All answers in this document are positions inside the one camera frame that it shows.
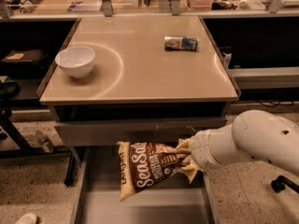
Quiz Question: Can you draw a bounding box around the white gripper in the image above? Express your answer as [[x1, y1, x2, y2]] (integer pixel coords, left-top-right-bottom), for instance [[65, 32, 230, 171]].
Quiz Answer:
[[176, 128, 233, 183]]

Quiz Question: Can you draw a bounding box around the brown sea salt chip bag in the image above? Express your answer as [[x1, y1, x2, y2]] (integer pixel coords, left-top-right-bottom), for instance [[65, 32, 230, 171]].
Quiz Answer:
[[118, 142, 189, 202]]

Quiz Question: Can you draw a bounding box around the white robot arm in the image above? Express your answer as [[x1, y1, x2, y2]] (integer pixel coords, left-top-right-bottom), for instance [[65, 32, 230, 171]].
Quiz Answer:
[[177, 110, 299, 176]]

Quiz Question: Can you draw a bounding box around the closed grey top drawer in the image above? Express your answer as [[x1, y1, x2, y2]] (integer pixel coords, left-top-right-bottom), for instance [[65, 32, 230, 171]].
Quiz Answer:
[[55, 117, 226, 147]]

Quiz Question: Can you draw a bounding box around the open grey middle drawer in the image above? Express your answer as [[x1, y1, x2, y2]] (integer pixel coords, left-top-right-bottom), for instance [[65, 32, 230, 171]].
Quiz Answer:
[[69, 146, 220, 224]]

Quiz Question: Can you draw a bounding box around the grey drawer cabinet with counter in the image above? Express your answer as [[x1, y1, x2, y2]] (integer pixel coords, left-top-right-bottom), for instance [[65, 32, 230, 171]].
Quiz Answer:
[[36, 15, 242, 166]]

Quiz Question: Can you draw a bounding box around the black chair wheel leg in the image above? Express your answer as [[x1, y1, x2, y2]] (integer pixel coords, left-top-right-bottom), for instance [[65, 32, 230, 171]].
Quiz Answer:
[[271, 175, 299, 193]]

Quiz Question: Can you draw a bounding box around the blue silver snack packet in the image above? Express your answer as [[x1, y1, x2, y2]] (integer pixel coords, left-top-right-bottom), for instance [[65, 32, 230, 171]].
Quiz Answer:
[[164, 36, 199, 51]]

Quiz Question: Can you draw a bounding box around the white ceramic bowl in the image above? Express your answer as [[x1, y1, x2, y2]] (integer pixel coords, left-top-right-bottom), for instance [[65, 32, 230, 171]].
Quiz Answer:
[[55, 46, 95, 78]]

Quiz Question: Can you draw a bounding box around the white shoe tip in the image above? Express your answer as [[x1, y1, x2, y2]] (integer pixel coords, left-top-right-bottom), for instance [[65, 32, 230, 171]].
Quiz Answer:
[[15, 213, 37, 224]]

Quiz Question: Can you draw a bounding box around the black table leg frame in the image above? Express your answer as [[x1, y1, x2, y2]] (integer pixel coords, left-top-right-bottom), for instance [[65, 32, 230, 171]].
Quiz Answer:
[[0, 108, 76, 187]]

